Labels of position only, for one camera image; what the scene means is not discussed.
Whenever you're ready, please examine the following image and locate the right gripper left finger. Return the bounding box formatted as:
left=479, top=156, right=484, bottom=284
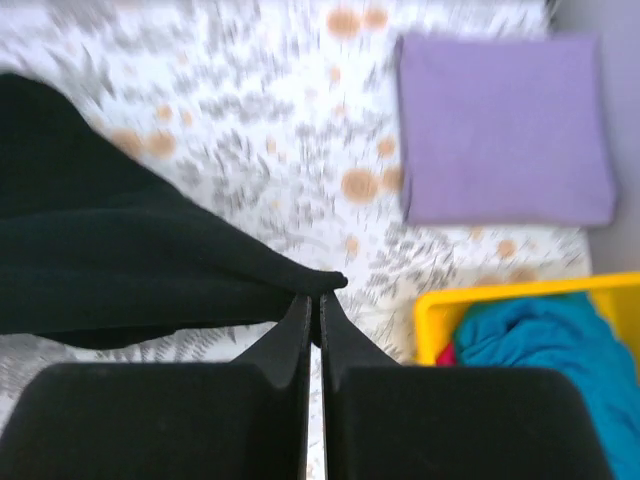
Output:
left=1, top=297, right=312, bottom=479

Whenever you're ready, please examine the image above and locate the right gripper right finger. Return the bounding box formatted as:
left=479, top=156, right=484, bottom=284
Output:
left=319, top=294, right=613, bottom=479

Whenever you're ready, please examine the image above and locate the black t-shirt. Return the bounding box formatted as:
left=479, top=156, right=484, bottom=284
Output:
left=1, top=73, right=347, bottom=349

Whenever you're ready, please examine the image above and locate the pink t-shirt in bin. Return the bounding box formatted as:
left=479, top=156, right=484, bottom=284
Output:
left=435, top=342, right=457, bottom=367

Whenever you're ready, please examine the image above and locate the teal t-shirt in bin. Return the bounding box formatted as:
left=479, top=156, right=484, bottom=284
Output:
left=453, top=292, right=639, bottom=479

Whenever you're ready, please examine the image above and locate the yellow plastic bin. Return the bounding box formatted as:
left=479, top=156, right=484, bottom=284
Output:
left=413, top=272, right=639, bottom=366

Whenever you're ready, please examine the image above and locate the floral patterned table mat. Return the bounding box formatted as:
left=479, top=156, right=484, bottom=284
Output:
left=1, top=1, right=587, bottom=479

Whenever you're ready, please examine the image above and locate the folded purple t-shirt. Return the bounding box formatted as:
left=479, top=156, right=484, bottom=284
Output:
left=396, top=32, right=617, bottom=227

